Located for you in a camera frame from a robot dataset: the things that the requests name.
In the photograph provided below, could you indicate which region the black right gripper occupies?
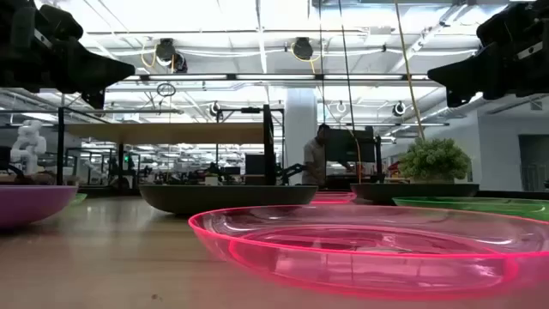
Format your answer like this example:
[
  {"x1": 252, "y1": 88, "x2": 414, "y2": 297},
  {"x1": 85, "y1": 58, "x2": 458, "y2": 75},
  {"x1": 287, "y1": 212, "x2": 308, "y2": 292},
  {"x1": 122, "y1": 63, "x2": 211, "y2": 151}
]
[{"x1": 427, "y1": 6, "x2": 531, "y2": 108}]

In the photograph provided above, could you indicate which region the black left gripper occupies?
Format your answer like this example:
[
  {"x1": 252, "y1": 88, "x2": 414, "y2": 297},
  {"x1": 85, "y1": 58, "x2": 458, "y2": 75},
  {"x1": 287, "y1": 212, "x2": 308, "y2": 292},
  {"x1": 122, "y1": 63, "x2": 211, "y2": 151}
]
[{"x1": 25, "y1": 3, "x2": 136, "y2": 111}]

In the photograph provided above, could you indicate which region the dark grey plate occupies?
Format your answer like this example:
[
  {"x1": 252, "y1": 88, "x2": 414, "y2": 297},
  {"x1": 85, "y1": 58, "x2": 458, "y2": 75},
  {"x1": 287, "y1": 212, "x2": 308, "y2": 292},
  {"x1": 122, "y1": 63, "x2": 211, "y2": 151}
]
[
  {"x1": 350, "y1": 183, "x2": 480, "y2": 206},
  {"x1": 138, "y1": 184, "x2": 319, "y2": 215}
]

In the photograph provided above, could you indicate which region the purple plate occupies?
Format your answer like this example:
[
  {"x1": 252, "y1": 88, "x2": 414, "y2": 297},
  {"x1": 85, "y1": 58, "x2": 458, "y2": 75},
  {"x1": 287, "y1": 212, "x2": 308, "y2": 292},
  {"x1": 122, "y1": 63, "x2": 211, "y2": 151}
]
[{"x1": 0, "y1": 184, "x2": 80, "y2": 229}]

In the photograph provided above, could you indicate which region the pink transparent plate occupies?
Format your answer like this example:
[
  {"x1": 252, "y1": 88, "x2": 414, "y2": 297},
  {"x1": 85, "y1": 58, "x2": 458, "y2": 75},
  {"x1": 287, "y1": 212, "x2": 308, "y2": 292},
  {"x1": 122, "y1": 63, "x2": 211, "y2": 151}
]
[
  {"x1": 309, "y1": 191, "x2": 358, "y2": 206},
  {"x1": 187, "y1": 203, "x2": 549, "y2": 301}
]

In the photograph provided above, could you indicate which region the small green potted plant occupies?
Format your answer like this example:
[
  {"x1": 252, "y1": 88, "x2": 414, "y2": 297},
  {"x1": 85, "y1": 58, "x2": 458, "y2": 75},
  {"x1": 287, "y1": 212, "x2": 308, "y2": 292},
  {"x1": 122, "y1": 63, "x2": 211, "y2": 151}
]
[{"x1": 397, "y1": 136, "x2": 473, "y2": 185}]

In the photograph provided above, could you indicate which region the dark grey door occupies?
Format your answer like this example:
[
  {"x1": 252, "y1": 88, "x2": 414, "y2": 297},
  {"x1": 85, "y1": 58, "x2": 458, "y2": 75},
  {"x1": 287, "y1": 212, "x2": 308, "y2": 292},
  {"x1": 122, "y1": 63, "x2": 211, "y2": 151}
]
[{"x1": 517, "y1": 134, "x2": 549, "y2": 192}]

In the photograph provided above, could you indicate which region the black monitor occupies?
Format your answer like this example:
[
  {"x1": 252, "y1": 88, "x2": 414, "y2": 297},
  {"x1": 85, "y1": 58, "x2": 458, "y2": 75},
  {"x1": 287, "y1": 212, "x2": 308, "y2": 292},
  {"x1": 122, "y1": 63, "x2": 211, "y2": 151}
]
[{"x1": 325, "y1": 127, "x2": 377, "y2": 164}]

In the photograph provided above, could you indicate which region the white square pillar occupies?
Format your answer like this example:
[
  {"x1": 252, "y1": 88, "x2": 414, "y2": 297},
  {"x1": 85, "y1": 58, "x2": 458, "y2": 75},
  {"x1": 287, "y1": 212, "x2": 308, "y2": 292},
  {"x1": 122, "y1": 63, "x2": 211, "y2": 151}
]
[{"x1": 284, "y1": 88, "x2": 319, "y2": 187}]

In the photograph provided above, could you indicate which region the person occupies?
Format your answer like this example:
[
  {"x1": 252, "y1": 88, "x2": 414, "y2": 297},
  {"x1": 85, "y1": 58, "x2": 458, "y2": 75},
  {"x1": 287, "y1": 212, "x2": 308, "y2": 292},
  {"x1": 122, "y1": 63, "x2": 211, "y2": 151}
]
[{"x1": 301, "y1": 123, "x2": 332, "y2": 187}]

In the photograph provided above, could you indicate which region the long ceiling light bar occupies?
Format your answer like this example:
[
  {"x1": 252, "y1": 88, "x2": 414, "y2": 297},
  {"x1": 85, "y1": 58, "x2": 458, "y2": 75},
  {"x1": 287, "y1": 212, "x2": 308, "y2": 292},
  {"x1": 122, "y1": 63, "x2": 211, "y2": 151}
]
[{"x1": 122, "y1": 73, "x2": 430, "y2": 82}]

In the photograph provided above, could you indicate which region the yellow cable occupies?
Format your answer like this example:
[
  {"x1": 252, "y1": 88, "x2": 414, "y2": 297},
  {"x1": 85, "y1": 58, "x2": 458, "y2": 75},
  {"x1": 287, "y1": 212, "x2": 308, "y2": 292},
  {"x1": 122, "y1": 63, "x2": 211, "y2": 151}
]
[{"x1": 393, "y1": 0, "x2": 426, "y2": 142}]

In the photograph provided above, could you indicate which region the black metal wire rack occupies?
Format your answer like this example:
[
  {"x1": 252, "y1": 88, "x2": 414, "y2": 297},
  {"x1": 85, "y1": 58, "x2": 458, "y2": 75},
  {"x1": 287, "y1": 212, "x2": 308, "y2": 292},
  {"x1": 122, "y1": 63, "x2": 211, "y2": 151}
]
[{"x1": 57, "y1": 104, "x2": 286, "y2": 187}]

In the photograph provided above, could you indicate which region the black cable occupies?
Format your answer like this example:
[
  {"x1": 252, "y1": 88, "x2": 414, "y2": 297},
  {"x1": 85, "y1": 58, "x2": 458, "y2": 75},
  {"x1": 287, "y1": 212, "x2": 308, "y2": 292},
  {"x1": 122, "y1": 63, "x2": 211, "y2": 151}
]
[{"x1": 337, "y1": 0, "x2": 357, "y2": 130}]

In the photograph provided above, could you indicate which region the black aluminium table frame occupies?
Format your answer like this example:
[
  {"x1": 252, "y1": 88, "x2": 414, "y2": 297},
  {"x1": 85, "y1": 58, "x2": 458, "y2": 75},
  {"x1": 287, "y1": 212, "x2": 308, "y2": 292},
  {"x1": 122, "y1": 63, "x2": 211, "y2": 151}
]
[{"x1": 76, "y1": 185, "x2": 549, "y2": 201}]

